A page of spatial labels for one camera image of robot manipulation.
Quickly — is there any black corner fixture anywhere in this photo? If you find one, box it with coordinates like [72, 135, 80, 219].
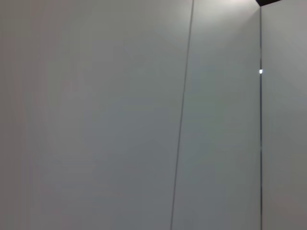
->
[255, 0, 283, 7]

